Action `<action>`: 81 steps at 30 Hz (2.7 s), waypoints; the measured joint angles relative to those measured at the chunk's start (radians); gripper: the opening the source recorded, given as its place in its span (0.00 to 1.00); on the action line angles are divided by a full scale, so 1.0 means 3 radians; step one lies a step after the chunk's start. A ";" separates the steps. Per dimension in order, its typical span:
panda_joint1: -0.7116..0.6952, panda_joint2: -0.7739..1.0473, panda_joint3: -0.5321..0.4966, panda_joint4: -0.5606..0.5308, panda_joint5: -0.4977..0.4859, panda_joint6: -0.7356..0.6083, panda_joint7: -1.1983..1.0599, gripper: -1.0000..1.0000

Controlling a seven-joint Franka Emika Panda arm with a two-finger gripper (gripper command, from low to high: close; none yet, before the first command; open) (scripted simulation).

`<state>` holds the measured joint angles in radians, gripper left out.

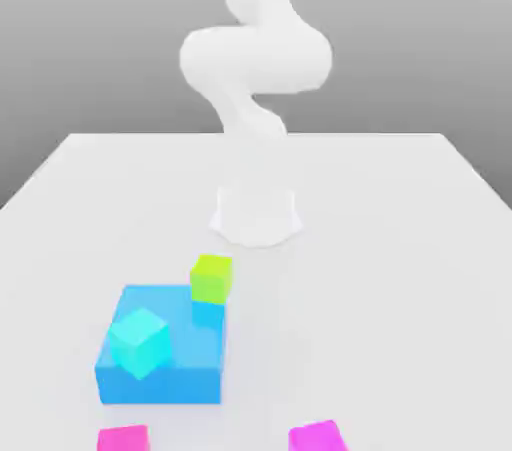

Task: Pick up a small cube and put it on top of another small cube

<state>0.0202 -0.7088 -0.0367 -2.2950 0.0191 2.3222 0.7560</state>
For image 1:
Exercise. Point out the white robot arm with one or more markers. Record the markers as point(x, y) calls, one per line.
point(256, 59)

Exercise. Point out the small pink cube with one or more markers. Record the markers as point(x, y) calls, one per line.
point(122, 439)

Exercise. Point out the small lime green cube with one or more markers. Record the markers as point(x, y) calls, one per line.
point(211, 279)

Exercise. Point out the small cyan cube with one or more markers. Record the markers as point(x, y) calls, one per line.
point(140, 343)

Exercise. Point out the small magenta cube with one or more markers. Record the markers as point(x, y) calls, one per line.
point(316, 438)

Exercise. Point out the large blue box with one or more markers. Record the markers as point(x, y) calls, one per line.
point(192, 383)

